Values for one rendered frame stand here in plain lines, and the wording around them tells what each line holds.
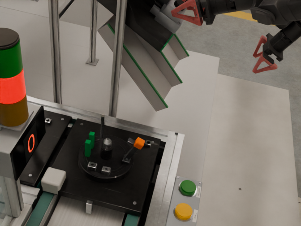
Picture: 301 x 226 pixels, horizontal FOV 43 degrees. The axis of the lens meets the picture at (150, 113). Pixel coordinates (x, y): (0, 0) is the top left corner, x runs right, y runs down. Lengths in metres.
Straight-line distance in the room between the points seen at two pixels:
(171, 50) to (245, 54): 2.08
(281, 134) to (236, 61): 1.91
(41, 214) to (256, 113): 0.82
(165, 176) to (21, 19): 1.00
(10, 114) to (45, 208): 0.35
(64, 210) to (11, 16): 1.00
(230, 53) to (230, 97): 1.89
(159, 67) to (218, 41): 2.27
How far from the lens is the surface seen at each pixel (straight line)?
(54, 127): 1.06
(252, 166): 1.22
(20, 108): 0.64
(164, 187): 0.97
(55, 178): 0.93
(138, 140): 0.90
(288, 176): 1.25
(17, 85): 0.61
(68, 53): 1.51
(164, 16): 0.98
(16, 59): 0.59
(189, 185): 0.96
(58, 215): 0.96
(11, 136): 0.68
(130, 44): 1.11
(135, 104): 1.30
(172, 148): 1.06
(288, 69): 3.35
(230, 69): 3.11
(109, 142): 0.92
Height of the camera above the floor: 1.73
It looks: 43 degrees down
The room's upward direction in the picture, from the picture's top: 10 degrees clockwise
